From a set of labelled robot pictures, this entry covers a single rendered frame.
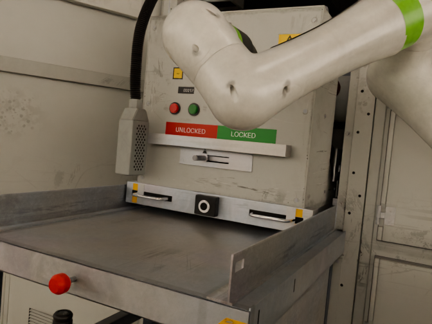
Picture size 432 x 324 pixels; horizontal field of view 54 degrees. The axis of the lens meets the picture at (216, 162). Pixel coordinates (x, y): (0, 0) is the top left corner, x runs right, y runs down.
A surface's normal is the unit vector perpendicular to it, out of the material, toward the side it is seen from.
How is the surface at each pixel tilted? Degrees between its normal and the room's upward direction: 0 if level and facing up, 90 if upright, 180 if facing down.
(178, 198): 90
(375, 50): 121
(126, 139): 90
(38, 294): 90
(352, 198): 90
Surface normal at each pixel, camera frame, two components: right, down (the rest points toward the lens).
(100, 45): 0.59, 0.10
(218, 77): -0.49, -0.06
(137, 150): 0.89, 0.11
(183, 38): -0.47, 0.17
